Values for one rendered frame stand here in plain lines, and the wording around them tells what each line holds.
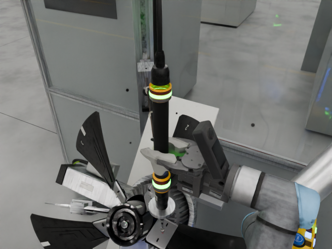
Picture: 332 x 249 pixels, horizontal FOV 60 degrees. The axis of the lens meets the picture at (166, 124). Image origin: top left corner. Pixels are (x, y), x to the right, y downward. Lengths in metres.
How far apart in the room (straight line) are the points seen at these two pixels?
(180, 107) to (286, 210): 0.63
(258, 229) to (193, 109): 0.59
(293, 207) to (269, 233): 0.07
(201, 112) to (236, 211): 0.87
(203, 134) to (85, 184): 0.67
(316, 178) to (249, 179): 0.19
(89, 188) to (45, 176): 1.79
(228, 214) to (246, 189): 1.27
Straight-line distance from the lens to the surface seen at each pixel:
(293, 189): 0.59
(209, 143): 0.55
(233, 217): 1.84
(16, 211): 2.71
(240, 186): 0.58
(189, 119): 0.86
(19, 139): 3.46
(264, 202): 0.58
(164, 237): 0.88
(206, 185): 0.63
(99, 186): 1.09
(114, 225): 0.88
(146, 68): 1.20
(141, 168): 1.13
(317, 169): 0.73
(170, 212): 0.77
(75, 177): 1.15
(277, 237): 0.59
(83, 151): 1.05
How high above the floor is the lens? 1.92
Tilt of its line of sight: 36 degrees down
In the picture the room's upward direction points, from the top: straight up
